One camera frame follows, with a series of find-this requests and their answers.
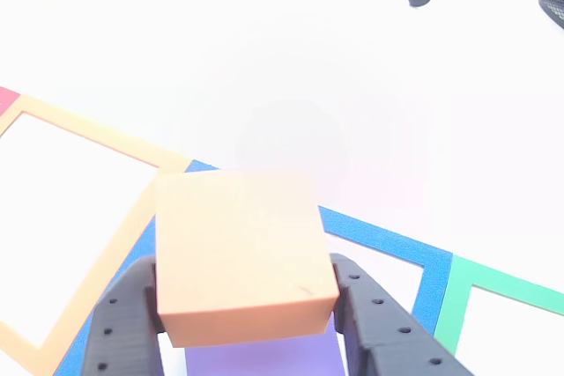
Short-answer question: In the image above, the large purple cube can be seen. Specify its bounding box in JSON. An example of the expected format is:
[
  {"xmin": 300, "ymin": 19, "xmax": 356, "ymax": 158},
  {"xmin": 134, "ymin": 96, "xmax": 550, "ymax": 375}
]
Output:
[{"xmin": 184, "ymin": 318, "xmax": 347, "ymax": 376}]

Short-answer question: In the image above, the orange cube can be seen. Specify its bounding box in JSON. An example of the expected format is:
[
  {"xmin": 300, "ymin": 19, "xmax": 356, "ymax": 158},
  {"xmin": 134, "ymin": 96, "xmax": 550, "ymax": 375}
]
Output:
[{"xmin": 154, "ymin": 169, "xmax": 341, "ymax": 349}]

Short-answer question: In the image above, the green square frame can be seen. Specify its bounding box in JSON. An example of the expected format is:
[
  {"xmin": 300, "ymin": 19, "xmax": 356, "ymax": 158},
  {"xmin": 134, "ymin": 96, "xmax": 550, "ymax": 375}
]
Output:
[{"xmin": 434, "ymin": 254, "xmax": 564, "ymax": 355}]

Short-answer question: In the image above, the orange square frame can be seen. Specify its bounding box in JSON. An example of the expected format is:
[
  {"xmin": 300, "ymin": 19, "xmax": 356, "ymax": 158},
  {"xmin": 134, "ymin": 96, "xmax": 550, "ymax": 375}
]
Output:
[{"xmin": 0, "ymin": 93, "xmax": 194, "ymax": 376}]

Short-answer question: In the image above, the red square frame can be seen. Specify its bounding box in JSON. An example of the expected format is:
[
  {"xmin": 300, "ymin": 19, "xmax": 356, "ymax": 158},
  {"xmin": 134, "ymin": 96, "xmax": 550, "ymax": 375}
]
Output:
[{"xmin": 0, "ymin": 86, "xmax": 22, "ymax": 115}]

